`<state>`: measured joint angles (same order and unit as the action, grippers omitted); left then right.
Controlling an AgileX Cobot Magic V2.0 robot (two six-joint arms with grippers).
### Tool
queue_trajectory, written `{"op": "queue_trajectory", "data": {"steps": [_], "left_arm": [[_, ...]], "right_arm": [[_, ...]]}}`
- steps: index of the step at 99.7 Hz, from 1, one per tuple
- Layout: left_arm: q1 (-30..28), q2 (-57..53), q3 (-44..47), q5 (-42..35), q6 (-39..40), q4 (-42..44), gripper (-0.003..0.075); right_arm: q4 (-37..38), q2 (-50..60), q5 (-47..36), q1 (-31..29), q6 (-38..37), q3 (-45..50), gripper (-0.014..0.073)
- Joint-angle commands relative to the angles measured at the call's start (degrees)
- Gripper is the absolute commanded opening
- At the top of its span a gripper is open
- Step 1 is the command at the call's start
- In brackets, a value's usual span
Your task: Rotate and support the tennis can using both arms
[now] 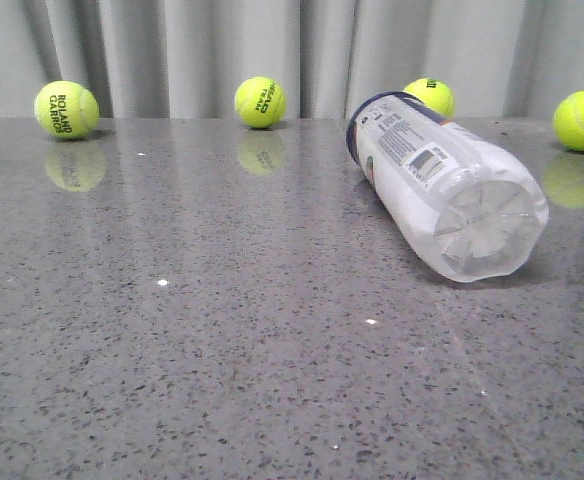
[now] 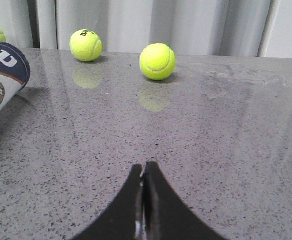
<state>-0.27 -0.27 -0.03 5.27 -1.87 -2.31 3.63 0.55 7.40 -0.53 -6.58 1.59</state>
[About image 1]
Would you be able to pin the white tennis ball can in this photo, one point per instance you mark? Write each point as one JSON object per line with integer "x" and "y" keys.
{"x": 468, "y": 208}

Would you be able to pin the Head Team tennis ball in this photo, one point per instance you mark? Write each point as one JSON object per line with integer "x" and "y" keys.
{"x": 260, "y": 102}

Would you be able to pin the grey pleated curtain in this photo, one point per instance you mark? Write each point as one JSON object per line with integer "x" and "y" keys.
{"x": 185, "y": 59}

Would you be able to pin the Wilson tennis ball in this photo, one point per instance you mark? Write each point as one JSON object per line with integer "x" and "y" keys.
{"x": 434, "y": 93}

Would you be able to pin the Roland Garros tennis ball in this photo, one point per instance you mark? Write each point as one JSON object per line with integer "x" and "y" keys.
{"x": 66, "y": 109}

